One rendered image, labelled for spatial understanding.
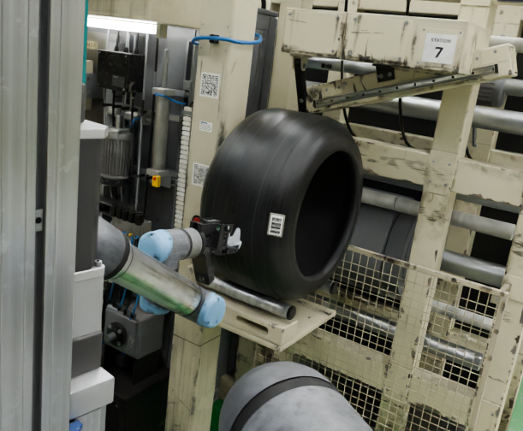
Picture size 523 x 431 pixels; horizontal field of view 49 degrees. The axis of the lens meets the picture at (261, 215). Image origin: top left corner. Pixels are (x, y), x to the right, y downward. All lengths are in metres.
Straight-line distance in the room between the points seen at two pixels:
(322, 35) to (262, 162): 0.56
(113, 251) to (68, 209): 0.50
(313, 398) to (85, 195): 0.31
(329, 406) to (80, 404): 0.31
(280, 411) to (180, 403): 1.78
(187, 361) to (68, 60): 1.74
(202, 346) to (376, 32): 1.19
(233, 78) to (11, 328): 1.43
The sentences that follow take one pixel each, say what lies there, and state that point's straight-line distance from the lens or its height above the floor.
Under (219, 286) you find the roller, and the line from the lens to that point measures 1.84.
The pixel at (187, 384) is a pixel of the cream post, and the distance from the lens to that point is 2.19.
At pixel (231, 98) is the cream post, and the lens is 1.86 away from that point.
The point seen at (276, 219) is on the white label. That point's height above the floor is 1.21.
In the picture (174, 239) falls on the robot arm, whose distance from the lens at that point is 1.33.
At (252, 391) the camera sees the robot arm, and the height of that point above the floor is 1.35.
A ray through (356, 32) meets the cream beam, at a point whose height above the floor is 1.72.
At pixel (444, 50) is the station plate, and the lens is 1.80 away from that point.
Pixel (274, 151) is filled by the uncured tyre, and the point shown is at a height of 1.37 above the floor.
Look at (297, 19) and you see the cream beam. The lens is 2.01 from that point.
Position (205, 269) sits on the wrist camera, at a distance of 1.47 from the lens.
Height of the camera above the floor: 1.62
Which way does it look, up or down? 15 degrees down
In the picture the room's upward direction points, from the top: 7 degrees clockwise
